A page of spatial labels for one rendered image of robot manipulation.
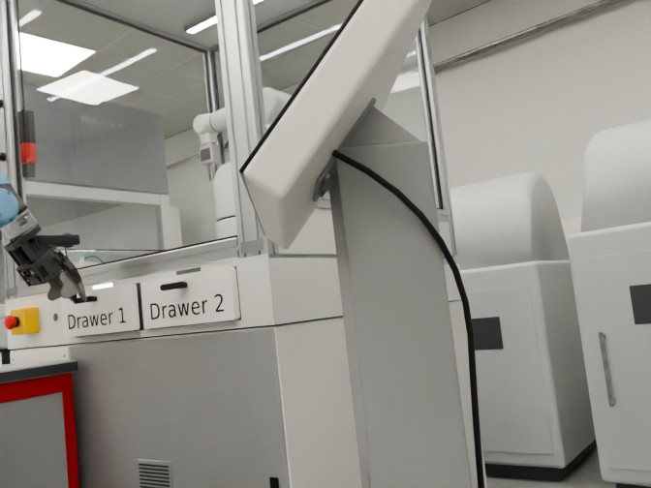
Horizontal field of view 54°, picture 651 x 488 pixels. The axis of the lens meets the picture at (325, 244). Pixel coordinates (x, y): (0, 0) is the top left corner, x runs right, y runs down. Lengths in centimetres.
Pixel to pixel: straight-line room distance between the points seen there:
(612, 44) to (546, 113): 55
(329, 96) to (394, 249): 24
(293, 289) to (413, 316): 59
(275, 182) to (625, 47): 389
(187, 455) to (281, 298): 43
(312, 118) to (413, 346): 32
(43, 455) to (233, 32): 109
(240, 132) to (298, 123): 75
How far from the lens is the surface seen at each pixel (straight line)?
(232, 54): 142
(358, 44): 65
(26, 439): 172
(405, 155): 81
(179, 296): 145
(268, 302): 129
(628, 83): 434
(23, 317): 192
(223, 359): 139
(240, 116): 137
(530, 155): 446
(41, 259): 158
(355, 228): 78
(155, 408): 157
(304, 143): 61
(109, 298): 163
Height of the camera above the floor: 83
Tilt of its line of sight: 6 degrees up
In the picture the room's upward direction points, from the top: 6 degrees counter-clockwise
